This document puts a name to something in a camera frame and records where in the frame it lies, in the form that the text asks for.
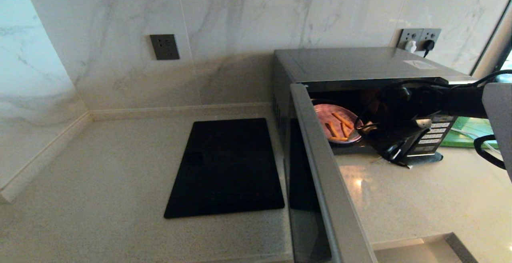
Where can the green cutting board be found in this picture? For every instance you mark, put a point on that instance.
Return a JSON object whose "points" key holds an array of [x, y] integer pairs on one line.
{"points": [[468, 133]]}

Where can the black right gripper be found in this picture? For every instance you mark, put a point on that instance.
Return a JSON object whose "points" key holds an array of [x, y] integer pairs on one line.
{"points": [[394, 139]]}

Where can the purple plate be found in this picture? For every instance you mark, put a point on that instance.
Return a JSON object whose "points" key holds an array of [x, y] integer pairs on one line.
{"points": [[324, 115]]}

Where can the silver microwave oven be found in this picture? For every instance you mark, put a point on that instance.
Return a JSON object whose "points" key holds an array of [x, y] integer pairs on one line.
{"points": [[352, 63]]}

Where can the black power plug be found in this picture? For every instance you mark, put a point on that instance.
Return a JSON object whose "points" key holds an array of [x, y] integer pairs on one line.
{"points": [[428, 46]]}

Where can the white sticker label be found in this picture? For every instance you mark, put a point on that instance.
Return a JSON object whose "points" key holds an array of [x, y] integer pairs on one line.
{"points": [[420, 64]]}

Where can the black metal frame post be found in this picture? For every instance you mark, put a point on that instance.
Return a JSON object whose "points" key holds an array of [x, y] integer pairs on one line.
{"points": [[492, 35]]}

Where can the dark glass microwave door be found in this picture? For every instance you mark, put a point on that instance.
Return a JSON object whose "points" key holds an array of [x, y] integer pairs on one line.
{"points": [[328, 199]]}

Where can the dark single wall socket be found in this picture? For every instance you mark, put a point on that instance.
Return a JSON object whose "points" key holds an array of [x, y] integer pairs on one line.
{"points": [[164, 47]]}

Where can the black rubber pad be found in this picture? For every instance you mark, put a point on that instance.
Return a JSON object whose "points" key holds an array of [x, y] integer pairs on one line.
{"points": [[424, 160]]}

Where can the white power plug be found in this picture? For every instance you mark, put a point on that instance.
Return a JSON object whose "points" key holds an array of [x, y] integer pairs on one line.
{"points": [[410, 46]]}

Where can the grey double wall socket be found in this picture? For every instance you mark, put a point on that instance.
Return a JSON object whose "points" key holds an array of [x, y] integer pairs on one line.
{"points": [[418, 35]]}

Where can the black glass induction cooktop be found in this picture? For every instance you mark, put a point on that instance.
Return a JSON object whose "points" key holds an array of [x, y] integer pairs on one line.
{"points": [[224, 171]]}

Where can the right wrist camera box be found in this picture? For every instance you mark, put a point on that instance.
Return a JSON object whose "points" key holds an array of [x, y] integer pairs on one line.
{"points": [[394, 103]]}

